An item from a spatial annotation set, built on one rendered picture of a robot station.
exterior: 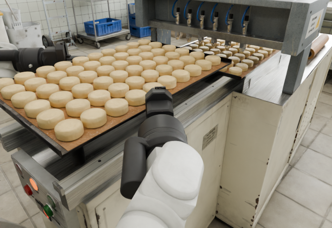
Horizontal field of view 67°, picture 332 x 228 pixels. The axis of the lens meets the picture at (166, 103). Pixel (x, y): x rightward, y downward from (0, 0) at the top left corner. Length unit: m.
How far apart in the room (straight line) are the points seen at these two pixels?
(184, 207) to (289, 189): 1.63
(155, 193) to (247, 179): 0.95
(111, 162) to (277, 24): 0.73
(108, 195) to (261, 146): 0.67
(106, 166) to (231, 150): 0.71
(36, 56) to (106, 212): 0.52
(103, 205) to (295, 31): 0.73
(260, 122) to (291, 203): 0.87
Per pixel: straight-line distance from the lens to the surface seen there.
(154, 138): 0.40
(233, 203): 1.36
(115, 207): 0.67
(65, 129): 0.49
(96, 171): 0.57
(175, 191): 0.29
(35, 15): 4.93
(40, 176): 0.69
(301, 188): 1.94
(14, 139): 0.79
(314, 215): 1.82
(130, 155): 0.37
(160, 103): 0.49
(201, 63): 0.77
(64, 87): 0.68
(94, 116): 0.51
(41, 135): 0.50
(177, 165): 0.33
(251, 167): 1.17
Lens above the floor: 1.28
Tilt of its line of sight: 29 degrees down
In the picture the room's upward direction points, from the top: straight up
